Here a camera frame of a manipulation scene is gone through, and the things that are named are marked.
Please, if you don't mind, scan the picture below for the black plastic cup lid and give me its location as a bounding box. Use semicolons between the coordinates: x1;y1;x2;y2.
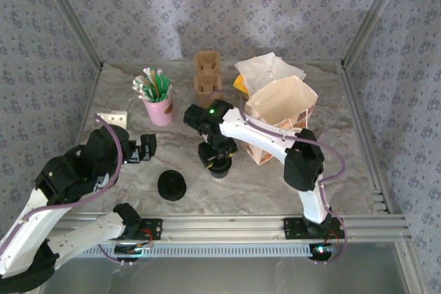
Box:
208;162;232;180

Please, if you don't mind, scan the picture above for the stack of pulp cup carriers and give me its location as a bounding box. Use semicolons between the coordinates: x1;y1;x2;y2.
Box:
192;51;223;105

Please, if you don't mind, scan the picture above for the printed paper takeout bag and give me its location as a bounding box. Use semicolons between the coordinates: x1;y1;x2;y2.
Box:
243;75;318;166

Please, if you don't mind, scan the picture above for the stack of black cup lids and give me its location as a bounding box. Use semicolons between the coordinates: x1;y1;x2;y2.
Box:
157;169;188;202

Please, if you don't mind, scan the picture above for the yellow paper packet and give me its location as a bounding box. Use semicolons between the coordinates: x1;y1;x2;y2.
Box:
233;74;250;95

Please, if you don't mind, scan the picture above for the green white wrapped straws bundle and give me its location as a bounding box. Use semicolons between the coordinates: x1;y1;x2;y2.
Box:
132;65;172;104

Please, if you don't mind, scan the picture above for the grey metal sheet panel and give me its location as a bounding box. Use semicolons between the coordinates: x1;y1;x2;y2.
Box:
37;255;420;294

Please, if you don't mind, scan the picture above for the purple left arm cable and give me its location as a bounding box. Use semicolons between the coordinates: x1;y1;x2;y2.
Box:
0;114;124;266

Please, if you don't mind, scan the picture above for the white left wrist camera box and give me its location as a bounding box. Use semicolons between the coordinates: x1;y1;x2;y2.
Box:
95;110;134;131

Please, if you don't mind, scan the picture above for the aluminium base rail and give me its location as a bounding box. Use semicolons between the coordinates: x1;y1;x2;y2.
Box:
44;213;413;242

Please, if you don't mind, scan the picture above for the grey slotted cable duct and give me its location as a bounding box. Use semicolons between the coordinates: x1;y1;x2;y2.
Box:
79;241;320;259

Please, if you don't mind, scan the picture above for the aluminium frame post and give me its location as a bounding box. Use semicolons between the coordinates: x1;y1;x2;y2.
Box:
34;0;105;70
340;0;413;67

